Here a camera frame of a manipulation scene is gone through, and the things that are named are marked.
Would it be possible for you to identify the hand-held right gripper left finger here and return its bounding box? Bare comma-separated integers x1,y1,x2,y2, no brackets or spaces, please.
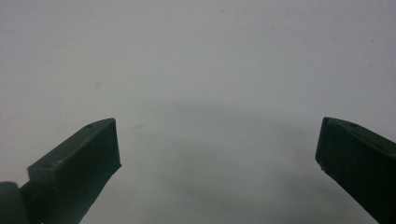
19,117,122,224

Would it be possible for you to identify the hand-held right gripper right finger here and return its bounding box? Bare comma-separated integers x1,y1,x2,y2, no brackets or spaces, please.
315,116,396,224

